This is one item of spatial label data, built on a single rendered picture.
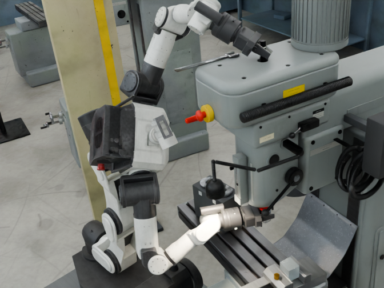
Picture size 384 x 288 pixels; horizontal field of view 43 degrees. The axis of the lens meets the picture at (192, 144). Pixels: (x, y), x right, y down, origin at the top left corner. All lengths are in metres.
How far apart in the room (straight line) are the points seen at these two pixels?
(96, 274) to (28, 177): 2.30
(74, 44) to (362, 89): 1.92
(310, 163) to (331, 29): 0.49
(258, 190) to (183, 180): 2.66
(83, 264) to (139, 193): 1.14
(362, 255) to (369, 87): 0.78
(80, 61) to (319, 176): 1.88
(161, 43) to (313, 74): 0.61
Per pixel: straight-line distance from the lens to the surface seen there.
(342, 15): 1.77
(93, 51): 3.30
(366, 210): 2.19
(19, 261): 4.03
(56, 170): 4.98
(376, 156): 1.73
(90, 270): 2.90
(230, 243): 2.36
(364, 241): 2.29
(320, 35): 1.75
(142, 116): 1.93
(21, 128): 5.95
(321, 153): 1.90
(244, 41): 1.66
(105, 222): 2.43
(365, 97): 1.97
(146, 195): 1.88
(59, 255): 3.95
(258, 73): 1.61
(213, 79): 1.59
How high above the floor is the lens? 2.50
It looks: 30 degrees down
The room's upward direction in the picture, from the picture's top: 6 degrees counter-clockwise
